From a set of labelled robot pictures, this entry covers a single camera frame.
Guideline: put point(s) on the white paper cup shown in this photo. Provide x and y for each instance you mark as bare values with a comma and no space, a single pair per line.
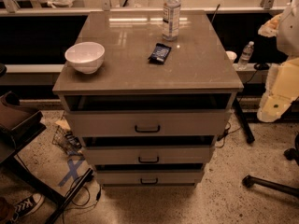
231,55

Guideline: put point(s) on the dark blue snack packet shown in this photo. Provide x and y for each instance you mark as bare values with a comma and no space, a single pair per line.
160,53

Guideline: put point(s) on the grey drawer cabinet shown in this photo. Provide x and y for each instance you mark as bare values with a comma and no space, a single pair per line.
196,76

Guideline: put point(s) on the small water bottle on ledge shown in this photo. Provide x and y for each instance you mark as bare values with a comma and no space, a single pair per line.
245,56

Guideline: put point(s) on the clear water bottle on cabinet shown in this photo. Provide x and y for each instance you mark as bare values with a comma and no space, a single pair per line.
171,13

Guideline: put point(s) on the grey drawer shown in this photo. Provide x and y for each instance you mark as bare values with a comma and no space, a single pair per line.
147,155
149,178
109,124

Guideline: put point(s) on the wire basket with snacks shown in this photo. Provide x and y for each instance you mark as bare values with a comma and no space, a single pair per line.
67,142

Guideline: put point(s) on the black and white sneaker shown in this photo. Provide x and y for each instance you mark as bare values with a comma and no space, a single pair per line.
26,207

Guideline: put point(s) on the black computer mouse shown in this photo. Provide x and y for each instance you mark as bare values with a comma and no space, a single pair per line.
261,66

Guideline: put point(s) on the white bowl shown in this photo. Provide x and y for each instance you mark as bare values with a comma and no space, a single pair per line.
86,57

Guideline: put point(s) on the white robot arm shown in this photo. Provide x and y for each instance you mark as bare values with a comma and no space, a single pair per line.
282,82

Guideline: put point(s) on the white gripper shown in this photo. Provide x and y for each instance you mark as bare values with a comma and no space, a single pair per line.
289,34

